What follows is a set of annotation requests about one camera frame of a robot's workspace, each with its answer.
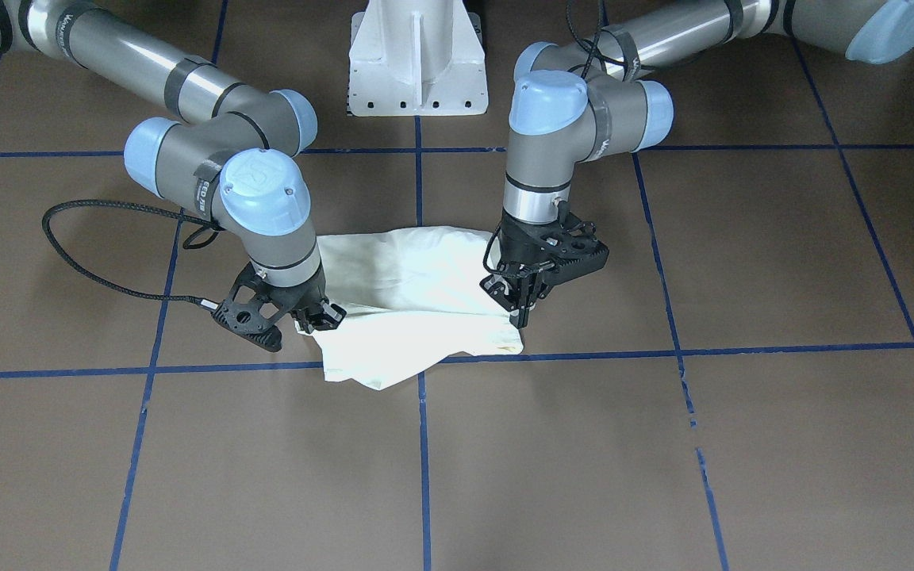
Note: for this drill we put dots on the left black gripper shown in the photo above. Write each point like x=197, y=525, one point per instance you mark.
x=511, y=244

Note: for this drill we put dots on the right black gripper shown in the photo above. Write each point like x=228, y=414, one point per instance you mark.
x=304, y=296

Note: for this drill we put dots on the cream long-sleeve cat shirt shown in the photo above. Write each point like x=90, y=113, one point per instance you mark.
x=412, y=298

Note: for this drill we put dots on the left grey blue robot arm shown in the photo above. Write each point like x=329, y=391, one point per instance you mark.
x=593, y=97

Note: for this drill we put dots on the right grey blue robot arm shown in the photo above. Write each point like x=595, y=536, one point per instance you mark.
x=226, y=155

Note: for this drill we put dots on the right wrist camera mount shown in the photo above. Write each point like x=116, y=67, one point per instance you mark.
x=251, y=311

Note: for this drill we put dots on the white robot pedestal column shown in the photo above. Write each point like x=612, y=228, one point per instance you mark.
x=416, y=58

